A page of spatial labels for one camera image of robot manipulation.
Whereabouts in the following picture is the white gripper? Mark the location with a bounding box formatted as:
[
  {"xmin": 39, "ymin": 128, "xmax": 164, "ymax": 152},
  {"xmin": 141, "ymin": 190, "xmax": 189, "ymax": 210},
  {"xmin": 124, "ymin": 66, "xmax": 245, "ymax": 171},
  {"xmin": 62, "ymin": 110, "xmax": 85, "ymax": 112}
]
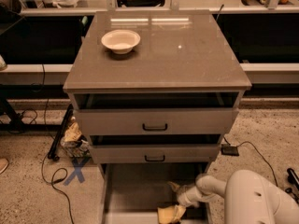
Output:
[{"xmin": 168, "ymin": 181, "xmax": 201, "ymax": 223}]

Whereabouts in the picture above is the yellow sponge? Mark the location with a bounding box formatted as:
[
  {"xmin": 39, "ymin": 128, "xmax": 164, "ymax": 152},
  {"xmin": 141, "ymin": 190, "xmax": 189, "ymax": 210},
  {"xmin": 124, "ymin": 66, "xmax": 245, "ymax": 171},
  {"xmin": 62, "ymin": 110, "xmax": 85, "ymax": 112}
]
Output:
[{"xmin": 158, "ymin": 205, "xmax": 176, "ymax": 224}]

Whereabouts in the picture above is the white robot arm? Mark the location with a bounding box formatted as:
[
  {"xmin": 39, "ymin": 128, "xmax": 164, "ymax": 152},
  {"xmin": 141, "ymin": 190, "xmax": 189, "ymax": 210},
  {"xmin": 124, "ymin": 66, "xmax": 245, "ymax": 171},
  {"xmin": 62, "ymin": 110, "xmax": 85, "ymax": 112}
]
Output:
[{"xmin": 169, "ymin": 170, "xmax": 299, "ymax": 224}]

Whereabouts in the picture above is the bottom grey drawer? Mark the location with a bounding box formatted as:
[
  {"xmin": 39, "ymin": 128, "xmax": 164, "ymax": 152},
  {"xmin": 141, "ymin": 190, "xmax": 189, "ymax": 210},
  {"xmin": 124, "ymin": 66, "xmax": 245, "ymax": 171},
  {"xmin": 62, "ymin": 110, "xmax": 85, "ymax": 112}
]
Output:
[{"xmin": 100, "ymin": 162, "xmax": 207, "ymax": 224}]

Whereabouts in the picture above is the grey drawer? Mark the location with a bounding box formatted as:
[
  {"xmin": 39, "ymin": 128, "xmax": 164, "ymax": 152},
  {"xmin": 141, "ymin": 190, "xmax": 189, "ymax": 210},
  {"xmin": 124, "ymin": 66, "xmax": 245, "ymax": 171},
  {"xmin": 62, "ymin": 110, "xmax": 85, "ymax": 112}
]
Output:
[
  {"xmin": 100, "ymin": 162, "xmax": 207, "ymax": 224},
  {"xmin": 74, "ymin": 105, "xmax": 238, "ymax": 135},
  {"xmin": 90, "ymin": 134, "xmax": 221, "ymax": 163}
]

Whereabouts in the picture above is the middle grey drawer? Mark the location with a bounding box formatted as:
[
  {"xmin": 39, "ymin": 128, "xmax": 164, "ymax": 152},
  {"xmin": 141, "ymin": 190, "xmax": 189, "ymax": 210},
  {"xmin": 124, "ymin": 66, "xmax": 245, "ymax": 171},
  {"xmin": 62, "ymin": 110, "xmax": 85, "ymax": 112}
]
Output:
[{"xmin": 90, "ymin": 134, "xmax": 221, "ymax": 163}]

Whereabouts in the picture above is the grey drawer cabinet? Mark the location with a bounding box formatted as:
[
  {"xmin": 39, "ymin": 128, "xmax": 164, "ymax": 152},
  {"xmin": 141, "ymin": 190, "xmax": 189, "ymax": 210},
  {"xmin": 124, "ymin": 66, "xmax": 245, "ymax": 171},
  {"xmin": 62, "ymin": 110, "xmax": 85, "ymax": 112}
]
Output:
[{"xmin": 63, "ymin": 9, "xmax": 252, "ymax": 224}]

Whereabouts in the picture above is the top grey drawer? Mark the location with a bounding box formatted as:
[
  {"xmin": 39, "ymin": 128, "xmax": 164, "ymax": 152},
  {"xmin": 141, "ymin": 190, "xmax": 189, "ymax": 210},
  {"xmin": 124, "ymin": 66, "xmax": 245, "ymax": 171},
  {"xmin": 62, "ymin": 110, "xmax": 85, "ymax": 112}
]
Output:
[{"xmin": 74, "ymin": 105, "xmax": 238, "ymax": 135}]

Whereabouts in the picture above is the black foot pedal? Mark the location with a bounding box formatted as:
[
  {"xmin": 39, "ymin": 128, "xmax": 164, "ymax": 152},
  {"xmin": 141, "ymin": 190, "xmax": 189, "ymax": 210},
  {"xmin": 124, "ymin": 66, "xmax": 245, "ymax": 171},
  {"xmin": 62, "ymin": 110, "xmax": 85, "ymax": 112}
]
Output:
[{"xmin": 221, "ymin": 145, "xmax": 239, "ymax": 156}]

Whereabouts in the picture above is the blue tape cross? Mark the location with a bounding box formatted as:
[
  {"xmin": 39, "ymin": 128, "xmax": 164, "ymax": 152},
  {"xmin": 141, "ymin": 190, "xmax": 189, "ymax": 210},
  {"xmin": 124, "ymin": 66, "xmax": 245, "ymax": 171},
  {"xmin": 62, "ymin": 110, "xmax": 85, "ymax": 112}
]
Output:
[{"xmin": 64, "ymin": 157, "xmax": 90, "ymax": 186}]

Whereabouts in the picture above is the black cylinder device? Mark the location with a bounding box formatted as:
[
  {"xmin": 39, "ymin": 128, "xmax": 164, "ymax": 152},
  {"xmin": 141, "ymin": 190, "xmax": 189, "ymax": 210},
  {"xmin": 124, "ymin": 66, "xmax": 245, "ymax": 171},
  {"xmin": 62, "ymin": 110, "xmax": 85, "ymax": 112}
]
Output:
[{"xmin": 287, "ymin": 168, "xmax": 299, "ymax": 190}]

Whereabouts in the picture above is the crumpled paper bag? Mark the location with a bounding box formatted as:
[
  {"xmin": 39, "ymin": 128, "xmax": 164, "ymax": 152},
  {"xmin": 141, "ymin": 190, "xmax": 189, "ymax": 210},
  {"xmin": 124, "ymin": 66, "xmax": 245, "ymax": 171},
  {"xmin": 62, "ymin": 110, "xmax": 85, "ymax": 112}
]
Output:
[{"xmin": 60, "ymin": 117, "xmax": 90, "ymax": 158}]

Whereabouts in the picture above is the black leaning bar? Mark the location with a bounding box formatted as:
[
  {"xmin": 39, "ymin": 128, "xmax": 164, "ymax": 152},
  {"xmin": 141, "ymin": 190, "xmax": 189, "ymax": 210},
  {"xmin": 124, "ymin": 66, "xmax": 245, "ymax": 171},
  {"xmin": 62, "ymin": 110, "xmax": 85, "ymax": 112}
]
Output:
[{"xmin": 47, "ymin": 105, "xmax": 73, "ymax": 161}]

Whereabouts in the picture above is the white bowl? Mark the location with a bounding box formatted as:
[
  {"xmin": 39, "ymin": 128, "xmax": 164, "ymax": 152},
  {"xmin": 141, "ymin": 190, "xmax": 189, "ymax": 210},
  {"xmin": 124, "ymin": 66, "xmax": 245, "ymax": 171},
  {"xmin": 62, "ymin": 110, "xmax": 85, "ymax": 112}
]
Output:
[{"xmin": 101, "ymin": 30, "xmax": 141, "ymax": 55}]

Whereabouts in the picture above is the black middle drawer handle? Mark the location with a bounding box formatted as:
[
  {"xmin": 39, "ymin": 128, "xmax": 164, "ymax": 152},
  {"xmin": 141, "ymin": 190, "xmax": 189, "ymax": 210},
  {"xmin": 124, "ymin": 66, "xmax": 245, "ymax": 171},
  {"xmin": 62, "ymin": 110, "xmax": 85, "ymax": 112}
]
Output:
[{"xmin": 144, "ymin": 155, "xmax": 165, "ymax": 162}]

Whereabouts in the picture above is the black drawer handle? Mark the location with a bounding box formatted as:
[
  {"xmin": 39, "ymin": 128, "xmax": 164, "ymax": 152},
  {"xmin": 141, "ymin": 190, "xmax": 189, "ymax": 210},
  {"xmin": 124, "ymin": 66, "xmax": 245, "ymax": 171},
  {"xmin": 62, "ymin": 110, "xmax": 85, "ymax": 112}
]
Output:
[
  {"xmin": 142, "ymin": 123, "xmax": 168, "ymax": 132},
  {"xmin": 144, "ymin": 155, "xmax": 165, "ymax": 162}
]

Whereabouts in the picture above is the black pedal cable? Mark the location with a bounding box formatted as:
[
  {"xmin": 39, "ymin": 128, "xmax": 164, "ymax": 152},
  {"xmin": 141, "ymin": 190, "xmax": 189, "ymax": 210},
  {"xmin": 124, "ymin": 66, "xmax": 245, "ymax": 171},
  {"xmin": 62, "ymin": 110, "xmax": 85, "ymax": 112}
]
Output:
[{"xmin": 222, "ymin": 135, "xmax": 299, "ymax": 202}]

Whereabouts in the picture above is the black top drawer handle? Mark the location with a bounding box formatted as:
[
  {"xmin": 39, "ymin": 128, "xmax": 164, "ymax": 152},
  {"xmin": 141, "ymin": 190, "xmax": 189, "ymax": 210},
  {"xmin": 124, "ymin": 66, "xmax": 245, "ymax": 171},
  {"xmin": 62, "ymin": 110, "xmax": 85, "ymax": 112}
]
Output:
[{"xmin": 142, "ymin": 123, "xmax": 168, "ymax": 132}]

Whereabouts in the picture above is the black floor cable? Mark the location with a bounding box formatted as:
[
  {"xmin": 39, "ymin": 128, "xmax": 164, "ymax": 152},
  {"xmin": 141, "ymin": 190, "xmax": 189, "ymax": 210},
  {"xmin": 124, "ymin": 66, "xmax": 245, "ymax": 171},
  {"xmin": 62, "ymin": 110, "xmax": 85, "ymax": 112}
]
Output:
[{"xmin": 40, "ymin": 63, "xmax": 76, "ymax": 224}]

